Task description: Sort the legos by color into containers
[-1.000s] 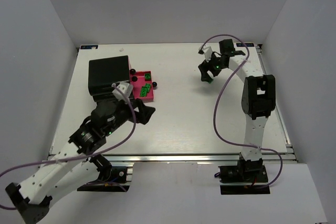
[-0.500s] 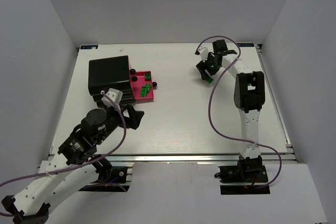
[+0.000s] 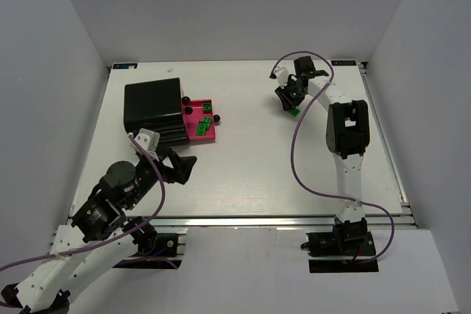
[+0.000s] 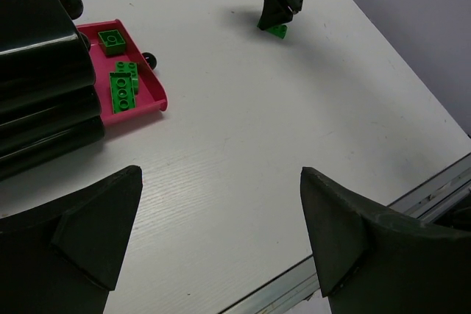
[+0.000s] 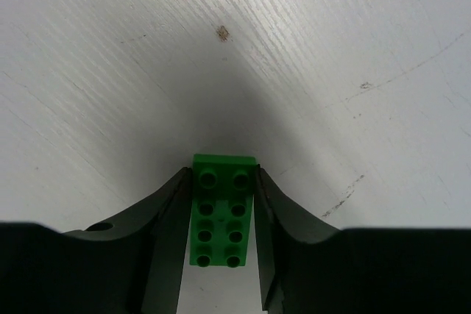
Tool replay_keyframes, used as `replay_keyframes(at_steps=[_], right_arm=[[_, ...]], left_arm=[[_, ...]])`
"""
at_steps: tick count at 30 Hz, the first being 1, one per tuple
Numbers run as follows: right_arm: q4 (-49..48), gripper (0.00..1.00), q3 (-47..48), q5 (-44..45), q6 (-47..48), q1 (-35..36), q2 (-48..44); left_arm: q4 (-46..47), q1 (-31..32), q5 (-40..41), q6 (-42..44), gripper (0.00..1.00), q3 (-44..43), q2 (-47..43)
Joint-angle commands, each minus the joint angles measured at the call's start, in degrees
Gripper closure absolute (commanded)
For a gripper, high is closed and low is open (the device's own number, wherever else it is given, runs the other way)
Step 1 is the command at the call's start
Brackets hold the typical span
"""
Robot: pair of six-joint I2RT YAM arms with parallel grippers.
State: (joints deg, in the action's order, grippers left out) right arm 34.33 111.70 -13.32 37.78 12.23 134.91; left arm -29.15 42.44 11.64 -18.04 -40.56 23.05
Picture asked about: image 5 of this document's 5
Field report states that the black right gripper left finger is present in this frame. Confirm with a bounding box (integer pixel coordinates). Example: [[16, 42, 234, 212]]
[[62, 168, 192, 313]]

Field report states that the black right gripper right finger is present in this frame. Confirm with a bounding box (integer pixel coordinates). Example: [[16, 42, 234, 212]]
[[254, 166, 341, 313]]

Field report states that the green four-stud long lego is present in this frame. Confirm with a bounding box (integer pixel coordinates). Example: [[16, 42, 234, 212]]
[[189, 154, 258, 268]]

